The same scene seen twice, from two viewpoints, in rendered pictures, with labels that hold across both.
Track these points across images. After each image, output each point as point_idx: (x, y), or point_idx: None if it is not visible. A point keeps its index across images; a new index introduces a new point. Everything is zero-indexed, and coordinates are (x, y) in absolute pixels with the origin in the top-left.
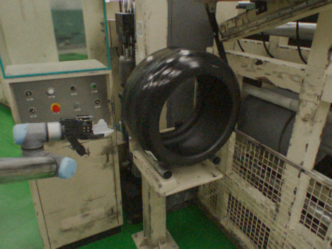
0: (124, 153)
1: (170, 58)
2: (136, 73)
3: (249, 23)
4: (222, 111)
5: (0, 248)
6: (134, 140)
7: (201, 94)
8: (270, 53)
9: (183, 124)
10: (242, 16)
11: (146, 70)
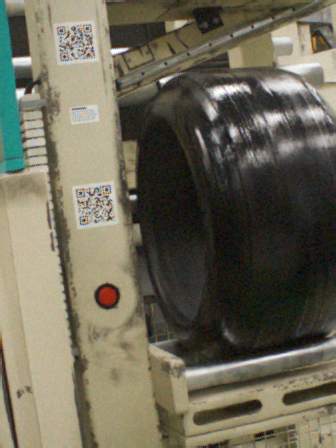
0: None
1: (283, 70)
2: (253, 109)
3: (193, 48)
4: (201, 243)
5: None
6: (295, 291)
7: (151, 219)
8: None
9: (167, 305)
10: (166, 40)
11: (277, 94)
